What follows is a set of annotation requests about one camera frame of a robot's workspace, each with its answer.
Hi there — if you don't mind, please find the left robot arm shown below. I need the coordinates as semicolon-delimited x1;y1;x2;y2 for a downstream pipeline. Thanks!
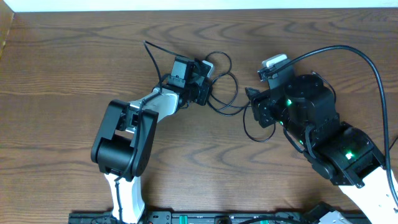
91;56;215;223

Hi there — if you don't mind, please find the black usb cable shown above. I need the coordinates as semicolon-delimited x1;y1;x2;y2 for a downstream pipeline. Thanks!
203;51;398;152

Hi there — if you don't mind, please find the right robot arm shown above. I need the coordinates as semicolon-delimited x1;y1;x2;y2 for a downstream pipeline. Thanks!
245;70;397;223

